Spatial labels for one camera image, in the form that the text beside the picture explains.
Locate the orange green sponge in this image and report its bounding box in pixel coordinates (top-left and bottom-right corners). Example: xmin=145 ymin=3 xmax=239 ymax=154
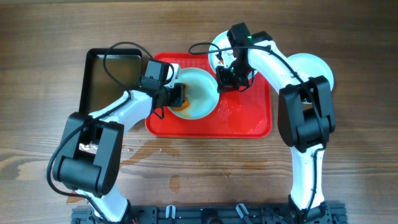
xmin=169 ymin=83 xmax=189 ymax=111

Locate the white plate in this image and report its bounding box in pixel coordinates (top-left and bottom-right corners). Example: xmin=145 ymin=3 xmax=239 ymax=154
xmin=208 ymin=30 xmax=237 ymax=74
xmin=169 ymin=67 xmax=220 ymax=120
xmin=287 ymin=53 xmax=334 ymax=90

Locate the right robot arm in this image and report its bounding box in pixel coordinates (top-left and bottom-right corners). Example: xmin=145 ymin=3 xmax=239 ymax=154
xmin=209 ymin=30 xmax=336 ymax=219

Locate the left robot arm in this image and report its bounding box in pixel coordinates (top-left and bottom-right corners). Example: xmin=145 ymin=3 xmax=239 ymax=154
xmin=47 ymin=60 xmax=185 ymax=223

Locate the red plastic tray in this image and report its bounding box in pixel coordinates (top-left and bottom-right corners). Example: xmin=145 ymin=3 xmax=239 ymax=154
xmin=145 ymin=52 xmax=273 ymax=139

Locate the black water tray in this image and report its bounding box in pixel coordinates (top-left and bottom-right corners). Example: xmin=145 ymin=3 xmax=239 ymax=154
xmin=78 ymin=48 xmax=142 ymax=114

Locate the black mounting rail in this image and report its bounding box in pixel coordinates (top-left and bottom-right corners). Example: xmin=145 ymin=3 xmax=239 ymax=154
xmin=70 ymin=202 xmax=346 ymax=224

